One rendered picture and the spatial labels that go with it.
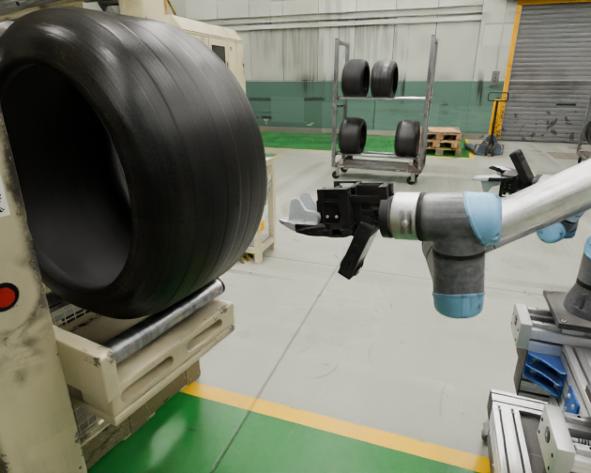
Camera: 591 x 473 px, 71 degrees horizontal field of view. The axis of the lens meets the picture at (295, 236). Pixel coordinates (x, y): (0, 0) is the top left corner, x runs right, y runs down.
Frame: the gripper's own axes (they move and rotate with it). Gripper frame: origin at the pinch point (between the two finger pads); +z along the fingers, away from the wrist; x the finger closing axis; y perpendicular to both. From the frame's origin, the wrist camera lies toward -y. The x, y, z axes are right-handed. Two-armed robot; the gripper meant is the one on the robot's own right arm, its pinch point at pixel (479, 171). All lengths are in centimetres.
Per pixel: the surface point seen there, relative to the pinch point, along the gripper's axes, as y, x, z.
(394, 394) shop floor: 104, -26, 19
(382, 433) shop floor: 101, -49, 10
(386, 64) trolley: -5, 362, 282
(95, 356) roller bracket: -7, -138, 4
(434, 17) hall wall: -58, 892, 497
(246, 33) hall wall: -70, 678, 955
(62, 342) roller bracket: -8, -141, 13
